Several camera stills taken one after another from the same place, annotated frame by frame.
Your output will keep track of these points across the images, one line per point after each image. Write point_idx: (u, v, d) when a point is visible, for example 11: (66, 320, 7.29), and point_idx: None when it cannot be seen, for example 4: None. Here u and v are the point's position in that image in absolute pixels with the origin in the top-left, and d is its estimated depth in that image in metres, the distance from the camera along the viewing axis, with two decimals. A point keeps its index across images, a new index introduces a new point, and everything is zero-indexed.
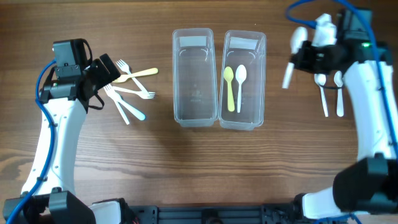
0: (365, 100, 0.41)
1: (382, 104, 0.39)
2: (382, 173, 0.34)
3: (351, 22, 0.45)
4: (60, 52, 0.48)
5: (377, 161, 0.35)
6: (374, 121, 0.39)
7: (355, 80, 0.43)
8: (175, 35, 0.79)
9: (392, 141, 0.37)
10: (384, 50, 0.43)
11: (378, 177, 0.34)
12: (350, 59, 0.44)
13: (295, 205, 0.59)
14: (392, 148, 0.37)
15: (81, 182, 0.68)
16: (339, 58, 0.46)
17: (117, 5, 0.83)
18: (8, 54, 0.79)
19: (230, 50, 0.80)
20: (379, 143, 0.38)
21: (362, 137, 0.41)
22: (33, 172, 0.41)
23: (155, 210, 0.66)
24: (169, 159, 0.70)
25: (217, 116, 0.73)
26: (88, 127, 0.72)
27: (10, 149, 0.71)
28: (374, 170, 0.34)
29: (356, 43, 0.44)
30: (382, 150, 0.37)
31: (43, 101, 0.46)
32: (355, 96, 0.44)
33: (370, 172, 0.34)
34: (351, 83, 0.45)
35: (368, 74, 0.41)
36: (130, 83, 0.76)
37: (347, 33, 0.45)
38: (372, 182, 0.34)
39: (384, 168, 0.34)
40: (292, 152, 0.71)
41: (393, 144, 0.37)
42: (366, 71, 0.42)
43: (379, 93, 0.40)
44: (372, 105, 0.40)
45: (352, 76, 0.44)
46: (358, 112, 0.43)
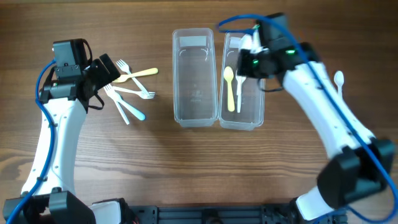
0: (312, 102, 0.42)
1: (328, 101, 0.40)
2: (355, 165, 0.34)
3: (270, 31, 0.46)
4: (60, 52, 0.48)
5: (344, 155, 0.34)
6: (327, 119, 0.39)
7: (297, 89, 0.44)
8: (175, 35, 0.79)
9: (349, 130, 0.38)
10: (308, 51, 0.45)
11: (352, 169, 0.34)
12: (283, 67, 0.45)
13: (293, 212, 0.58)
14: (354, 137, 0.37)
15: (81, 182, 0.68)
16: (273, 69, 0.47)
17: (117, 4, 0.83)
18: (8, 54, 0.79)
19: (230, 51, 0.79)
20: (339, 137, 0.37)
21: (324, 137, 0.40)
22: (33, 172, 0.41)
23: (155, 210, 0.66)
24: (169, 159, 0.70)
25: (217, 116, 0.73)
26: (87, 127, 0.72)
27: (10, 149, 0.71)
28: (347, 165, 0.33)
29: (281, 54, 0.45)
30: (346, 142, 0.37)
31: (43, 101, 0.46)
32: (305, 104, 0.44)
33: (344, 168, 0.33)
34: (293, 92, 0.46)
35: (304, 79, 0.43)
36: (130, 83, 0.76)
37: (272, 44, 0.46)
38: (347, 175, 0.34)
39: (354, 159, 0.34)
40: (292, 152, 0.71)
41: (352, 133, 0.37)
42: (300, 77, 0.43)
43: (323, 93, 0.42)
44: (321, 105, 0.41)
45: (293, 86, 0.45)
46: (313, 117, 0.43)
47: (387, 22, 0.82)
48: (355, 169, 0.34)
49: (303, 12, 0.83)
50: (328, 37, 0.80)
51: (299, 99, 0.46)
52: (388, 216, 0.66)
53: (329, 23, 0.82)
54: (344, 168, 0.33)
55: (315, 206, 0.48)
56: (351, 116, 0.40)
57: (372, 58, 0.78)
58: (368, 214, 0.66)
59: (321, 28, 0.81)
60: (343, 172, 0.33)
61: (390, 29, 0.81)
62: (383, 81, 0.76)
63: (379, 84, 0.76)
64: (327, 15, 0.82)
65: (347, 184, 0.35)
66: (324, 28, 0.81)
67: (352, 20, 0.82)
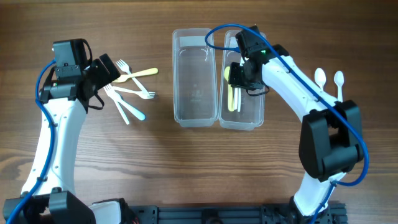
0: (283, 84, 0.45)
1: (296, 79, 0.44)
2: (323, 123, 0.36)
3: (247, 38, 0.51)
4: (60, 52, 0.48)
5: (312, 116, 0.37)
6: (296, 93, 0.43)
7: (271, 76, 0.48)
8: (175, 35, 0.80)
9: (316, 98, 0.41)
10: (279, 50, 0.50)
11: (320, 127, 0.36)
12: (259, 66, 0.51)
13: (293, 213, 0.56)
14: (321, 102, 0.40)
15: (81, 182, 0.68)
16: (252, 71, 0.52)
17: (117, 4, 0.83)
18: (8, 54, 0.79)
19: (230, 50, 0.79)
20: (307, 106, 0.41)
21: (299, 113, 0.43)
22: (33, 172, 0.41)
23: (155, 210, 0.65)
24: (169, 159, 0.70)
25: (217, 116, 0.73)
26: (87, 127, 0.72)
27: (10, 149, 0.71)
28: (315, 124, 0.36)
29: (257, 55, 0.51)
30: (314, 107, 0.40)
31: (43, 101, 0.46)
32: (280, 88, 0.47)
33: (313, 127, 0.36)
34: (270, 84, 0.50)
35: (275, 67, 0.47)
36: (130, 83, 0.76)
37: (249, 50, 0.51)
38: (316, 132, 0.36)
39: (322, 119, 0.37)
40: (292, 152, 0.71)
41: (318, 99, 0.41)
42: (272, 65, 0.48)
43: (291, 74, 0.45)
44: (291, 83, 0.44)
45: (268, 77, 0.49)
46: (287, 98, 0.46)
47: (386, 22, 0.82)
48: (324, 128, 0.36)
49: (303, 12, 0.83)
50: (328, 37, 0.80)
51: (276, 88, 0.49)
52: (388, 216, 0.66)
53: (328, 23, 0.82)
54: (314, 126, 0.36)
55: (308, 194, 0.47)
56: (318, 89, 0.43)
57: (372, 58, 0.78)
58: (368, 214, 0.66)
59: (321, 28, 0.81)
60: (313, 130, 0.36)
61: (390, 29, 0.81)
62: (384, 81, 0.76)
63: (379, 84, 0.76)
64: (327, 15, 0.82)
65: (320, 145, 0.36)
66: (324, 28, 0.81)
67: (352, 19, 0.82)
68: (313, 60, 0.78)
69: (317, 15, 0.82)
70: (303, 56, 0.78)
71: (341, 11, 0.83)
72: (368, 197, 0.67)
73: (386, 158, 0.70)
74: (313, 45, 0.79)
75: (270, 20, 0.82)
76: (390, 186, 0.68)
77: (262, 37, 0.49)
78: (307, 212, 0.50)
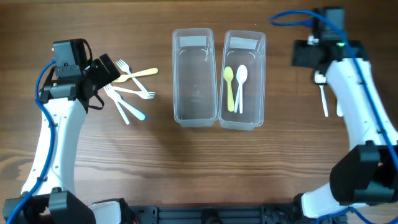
0: (349, 93, 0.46)
1: (364, 95, 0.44)
2: (376, 160, 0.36)
3: (324, 26, 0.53)
4: (60, 52, 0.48)
5: (368, 149, 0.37)
6: (360, 111, 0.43)
7: (339, 80, 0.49)
8: (175, 35, 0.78)
9: (379, 129, 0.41)
10: (358, 49, 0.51)
11: (371, 163, 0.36)
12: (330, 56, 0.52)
13: (295, 206, 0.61)
14: (382, 135, 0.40)
15: (81, 182, 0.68)
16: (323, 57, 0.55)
17: (117, 4, 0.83)
18: (8, 54, 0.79)
19: (230, 50, 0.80)
20: (368, 132, 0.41)
21: (353, 130, 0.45)
22: (33, 172, 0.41)
23: (155, 210, 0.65)
24: (169, 159, 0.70)
25: (217, 116, 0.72)
26: (87, 127, 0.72)
27: (10, 149, 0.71)
28: (365, 157, 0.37)
29: (331, 45, 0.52)
30: (373, 139, 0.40)
31: (43, 101, 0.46)
32: (342, 94, 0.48)
33: (363, 158, 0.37)
34: (335, 84, 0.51)
35: (347, 71, 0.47)
36: (130, 83, 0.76)
37: (323, 35, 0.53)
38: (364, 167, 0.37)
39: (374, 153, 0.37)
40: (292, 152, 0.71)
41: (381, 131, 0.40)
42: (345, 67, 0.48)
43: (361, 87, 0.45)
44: (357, 97, 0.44)
45: (336, 76, 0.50)
46: (346, 106, 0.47)
47: (386, 22, 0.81)
48: (374, 165, 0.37)
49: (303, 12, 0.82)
50: None
51: (337, 90, 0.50)
52: (388, 216, 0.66)
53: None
54: (364, 159, 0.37)
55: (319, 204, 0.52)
56: (384, 117, 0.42)
57: (373, 58, 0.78)
58: (368, 214, 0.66)
59: None
60: (362, 162, 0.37)
61: (390, 29, 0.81)
62: (384, 81, 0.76)
63: (380, 83, 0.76)
64: None
65: (362, 178, 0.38)
66: None
67: (352, 18, 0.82)
68: None
69: None
70: None
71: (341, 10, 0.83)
72: None
73: None
74: None
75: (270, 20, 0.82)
76: None
77: (333, 25, 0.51)
78: (309, 213, 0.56)
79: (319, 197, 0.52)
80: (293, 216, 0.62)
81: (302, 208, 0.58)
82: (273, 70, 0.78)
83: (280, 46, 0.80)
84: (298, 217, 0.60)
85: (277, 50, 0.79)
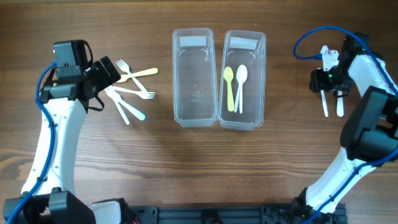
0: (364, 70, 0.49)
1: (379, 73, 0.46)
2: (384, 98, 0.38)
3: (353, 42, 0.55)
4: (60, 53, 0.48)
5: (379, 90, 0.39)
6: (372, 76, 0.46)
7: (360, 68, 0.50)
8: (175, 35, 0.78)
9: (387, 84, 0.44)
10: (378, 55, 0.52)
11: (380, 100, 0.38)
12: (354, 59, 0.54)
13: (297, 202, 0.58)
14: (390, 89, 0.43)
15: (81, 182, 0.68)
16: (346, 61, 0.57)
17: (117, 4, 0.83)
18: (9, 54, 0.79)
19: (230, 51, 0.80)
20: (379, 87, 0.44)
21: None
22: (33, 172, 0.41)
23: (155, 210, 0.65)
24: (169, 159, 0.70)
25: (217, 116, 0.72)
26: (87, 127, 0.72)
27: (11, 149, 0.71)
28: (376, 93, 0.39)
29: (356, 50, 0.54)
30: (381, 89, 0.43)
31: (43, 101, 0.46)
32: (360, 78, 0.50)
33: (372, 94, 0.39)
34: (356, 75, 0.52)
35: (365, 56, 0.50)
36: (130, 83, 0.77)
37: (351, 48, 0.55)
38: (371, 101, 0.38)
39: (383, 94, 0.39)
40: (292, 152, 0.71)
41: (390, 86, 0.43)
42: (365, 56, 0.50)
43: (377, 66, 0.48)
44: (372, 73, 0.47)
45: (357, 68, 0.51)
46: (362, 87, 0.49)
47: (385, 22, 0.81)
48: (382, 102, 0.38)
49: (303, 12, 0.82)
50: (328, 37, 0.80)
51: (357, 79, 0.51)
52: (387, 216, 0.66)
53: (329, 23, 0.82)
54: (374, 93, 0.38)
55: (326, 181, 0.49)
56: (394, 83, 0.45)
57: None
58: (368, 214, 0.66)
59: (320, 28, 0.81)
60: (372, 95, 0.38)
61: (390, 29, 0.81)
62: None
63: None
64: (327, 15, 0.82)
65: (370, 113, 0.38)
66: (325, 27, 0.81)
67: (352, 19, 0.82)
68: (313, 60, 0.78)
69: (317, 15, 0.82)
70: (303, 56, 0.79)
71: (341, 11, 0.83)
72: (368, 197, 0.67)
73: None
74: (313, 45, 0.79)
75: (270, 20, 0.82)
76: (390, 186, 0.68)
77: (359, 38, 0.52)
78: (311, 202, 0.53)
79: (326, 176, 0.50)
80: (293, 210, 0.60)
81: (306, 197, 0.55)
82: (273, 71, 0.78)
83: (280, 46, 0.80)
84: (298, 213, 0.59)
85: (277, 50, 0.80)
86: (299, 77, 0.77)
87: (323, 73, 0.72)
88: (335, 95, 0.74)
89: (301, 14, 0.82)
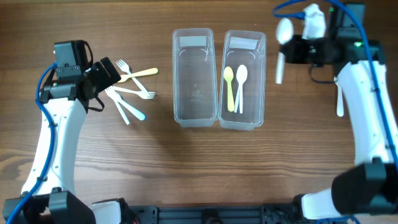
0: (360, 102, 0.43)
1: (377, 106, 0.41)
2: (381, 178, 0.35)
3: (343, 20, 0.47)
4: (60, 52, 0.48)
5: (375, 167, 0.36)
6: (369, 126, 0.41)
7: (350, 82, 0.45)
8: (175, 35, 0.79)
9: (387, 144, 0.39)
10: (375, 49, 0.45)
11: (377, 182, 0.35)
12: (346, 58, 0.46)
13: (295, 206, 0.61)
14: (390, 151, 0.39)
15: (81, 182, 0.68)
16: (334, 58, 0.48)
17: (117, 4, 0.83)
18: (8, 54, 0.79)
19: (230, 51, 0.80)
20: (375, 147, 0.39)
21: (359, 139, 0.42)
22: (33, 172, 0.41)
23: (155, 210, 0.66)
24: (169, 160, 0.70)
25: (217, 116, 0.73)
26: (88, 127, 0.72)
27: (11, 149, 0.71)
28: (372, 175, 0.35)
29: (348, 43, 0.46)
30: (379, 154, 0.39)
31: (43, 101, 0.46)
32: (351, 92, 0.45)
33: (368, 177, 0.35)
34: (344, 83, 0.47)
35: (361, 76, 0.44)
36: (130, 83, 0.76)
37: (339, 31, 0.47)
38: (368, 187, 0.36)
39: (379, 173, 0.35)
40: (292, 152, 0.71)
41: (390, 147, 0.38)
42: (359, 73, 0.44)
43: (375, 95, 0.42)
44: (368, 114, 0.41)
45: (349, 81, 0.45)
46: (354, 114, 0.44)
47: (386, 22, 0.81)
48: (380, 182, 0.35)
49: None
50: None
51: (347, 91, 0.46)
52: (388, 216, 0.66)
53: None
54: (370, 177, 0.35)
55: (319, 207, 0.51)
56: (394, 129, 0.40)
57: None
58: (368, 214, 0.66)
59: None
60: (367, 180, 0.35)
61: (390, 28, 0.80)
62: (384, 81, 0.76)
63: None
64: None
65: (367, 195, 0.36)
66: None
67: None
68: None
69: None
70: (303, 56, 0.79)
71: None
72: None
73: None
74: None
75: (270, 19, 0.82)
76: None
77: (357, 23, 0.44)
78: (308, 214, 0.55)
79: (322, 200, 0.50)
80: (294, 216, 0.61)
81: (303, 210, 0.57)
82: (273, 70, 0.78)
83: None
84: (298, 217, 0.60)
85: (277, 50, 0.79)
86: (299, 77, 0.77)
87: (301, 42, 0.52)
88: (311, 66, 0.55)
89: None
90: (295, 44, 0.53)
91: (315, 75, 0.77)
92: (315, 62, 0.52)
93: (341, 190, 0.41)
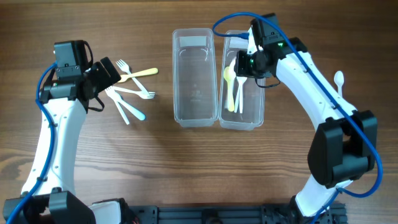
0: (300, 85, 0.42)
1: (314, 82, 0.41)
2: (338, 133, 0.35)
3: (263, 28, 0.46)
4: (60, 53, 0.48)
5: (329, 126, 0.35)
6: (313, 96, 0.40)
7: (285, 73, 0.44)
8: (175, 35, 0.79)
9: (333, 105, 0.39)
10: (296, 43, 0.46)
11: (337, 138, 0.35)
12: (274, 59, 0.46)
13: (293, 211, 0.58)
14: (337, 110, 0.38)
15: (81, 182, 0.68)
16: (266, 63, 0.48)
17: (117, 4, 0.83)
18: (8, 54, 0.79)
19: (230, 51, 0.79)
20: (325, 111, 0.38)
21: (313, 116, 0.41)
22: (33, 172, 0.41)
23: (155, 210, 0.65)
24: (169, 159, 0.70)
25: (217, 116, 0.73)
26: (87, 127, 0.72)
27: (11, 149, 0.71)
28: (330, 133, 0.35)
29: (273, 47, 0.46)
30: (330, 115, 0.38)
31: (43, 101, 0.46)
32: (290, 79, 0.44)
33: (328, 135, 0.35)
34: (283, 79, 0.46)
35: (291, 63, 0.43)
36: (130, 83, 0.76)
37: (263, 40, 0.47)
38: (331, 145, 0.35)
39: (336, 129, 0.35)
40: (292, 152, 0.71)
41: (336, 107, 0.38)
42: (287, 62, 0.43)
43: (309, 73, 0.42)
44: (309, 90, 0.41)
45: (285, 75, 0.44)
46: (300, 97, 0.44)
47: (385, 22, 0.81)
48: (339, 138, 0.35)
49: (303, 12, 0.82)
50: (328, 37, 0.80)
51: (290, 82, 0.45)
52: (387, 216, 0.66)
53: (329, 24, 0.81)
54: (328, 135, 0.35)
55: (310, 197, 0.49)
56: (335, 93, 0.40)
57: (372, 56, 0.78)
58: (368, 214, 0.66)
59: (320, 27, 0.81)
60: (327, 139, 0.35)
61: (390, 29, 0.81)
62: (384, 81, 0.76)
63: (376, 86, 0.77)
64: (326, 15, 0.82)
65: (334, 155, 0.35)
66: (324, 28, 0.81)
67: (352, 20, 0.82)
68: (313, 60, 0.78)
69: (317, 15, 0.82)
70: None
71: (341, 10, 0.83)
72: (369, 197, 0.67)
73: (386, 158, 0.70)
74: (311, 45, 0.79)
75: None
76: (390, 186, 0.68)
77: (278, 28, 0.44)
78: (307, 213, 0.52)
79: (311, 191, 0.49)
80: (294, 220, 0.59)
81: (300, 210, 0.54)
82: None
83: None
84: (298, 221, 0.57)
85: None
86: None
87: (245, 56, 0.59)
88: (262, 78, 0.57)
89: (301, 14, 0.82)
90: (241, 58, 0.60)
91: None
92: (257, 71, 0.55)
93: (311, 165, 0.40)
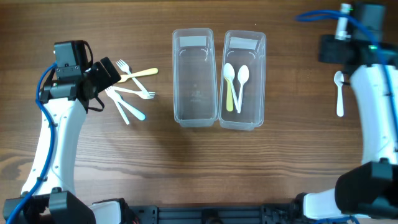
0: (374, 107, 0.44)
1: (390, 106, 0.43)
2: (385, 178, 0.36)
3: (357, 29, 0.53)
4: (60, 52, 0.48)
5: (382, 166, 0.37)
6: (380, 126, 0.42)
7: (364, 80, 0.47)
8: (175, 35, 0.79)
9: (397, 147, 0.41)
10: (392, 54, 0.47)
11: (381, 180, 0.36)
12: (359, 60, 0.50)
13: (295, 205, 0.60)
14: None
15: (81, 182, 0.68)
16: (348, 61, 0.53)
17: (117, 4, 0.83)
18: (8, 54, 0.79)
19: (230, 51, 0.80)
20: (384, 150, 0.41)
21: (368, 141, 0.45)
22: (33, 172, 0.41)
23: (155, 210, 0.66)
24: (169, 160, 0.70)
25: (218, 116, 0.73)
26: (87, 127, 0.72)
27: (11, 150, 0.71)
28: (377, 173, 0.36)
29: (364, 48, 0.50)
30: (387, 157, 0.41)
31: (43, 101, 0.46)
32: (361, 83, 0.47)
33: (374, 174, 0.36)
34: (357, 87, 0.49)
35: (375, 78, 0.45)
36: (130, 83, 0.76)
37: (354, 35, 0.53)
38: (373, 183, 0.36)
39: (385, 172, 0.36)
40: (292, 152, 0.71)
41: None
42: (372, 74, 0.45)
43: (387, 98, 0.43)
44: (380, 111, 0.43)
45: (360, 81, 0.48)
46: (365, 115, 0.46)
47: None
48: (383, 182, 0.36)
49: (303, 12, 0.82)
50: None
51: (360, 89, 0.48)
52: None
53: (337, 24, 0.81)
54: (375, 174, 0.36)
55: (321, 208, 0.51)
56: None
57: None
58: None
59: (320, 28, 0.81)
60: (372, 175, 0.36)
61: None
62: None
63: None
64: None
65: (367, 193, 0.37)
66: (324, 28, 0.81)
67: None
68: (313, 60, 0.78)
69: None
70: (302, 56, 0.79)
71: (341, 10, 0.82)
72: None
73: None
74: (311, 45, 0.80)
75: (270, 19, 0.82)
76: None
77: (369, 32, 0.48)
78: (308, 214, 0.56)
79: (322, 201, 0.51)
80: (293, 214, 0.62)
81: (304, 209, 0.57)
82: (273, 71, 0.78)
83: (280, 46, 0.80)
84: (298, 216, 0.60)
85: (277, 50, 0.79)
86: (299, 77, 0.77)
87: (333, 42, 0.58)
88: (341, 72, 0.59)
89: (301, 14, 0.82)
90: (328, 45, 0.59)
91: (315, 75, 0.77)
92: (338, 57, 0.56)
93: (344, 188, 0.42)
